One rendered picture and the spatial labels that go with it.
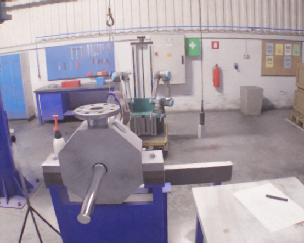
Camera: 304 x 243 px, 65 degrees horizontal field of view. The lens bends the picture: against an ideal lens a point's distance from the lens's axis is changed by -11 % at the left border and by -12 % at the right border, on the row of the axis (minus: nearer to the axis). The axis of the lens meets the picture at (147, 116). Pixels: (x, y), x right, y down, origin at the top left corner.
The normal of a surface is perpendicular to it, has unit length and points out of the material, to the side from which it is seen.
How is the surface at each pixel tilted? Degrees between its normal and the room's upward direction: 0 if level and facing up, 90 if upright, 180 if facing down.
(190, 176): 90
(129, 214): 90
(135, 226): 90
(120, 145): 90
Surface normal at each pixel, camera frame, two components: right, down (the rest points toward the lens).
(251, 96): 0.08, 0.32
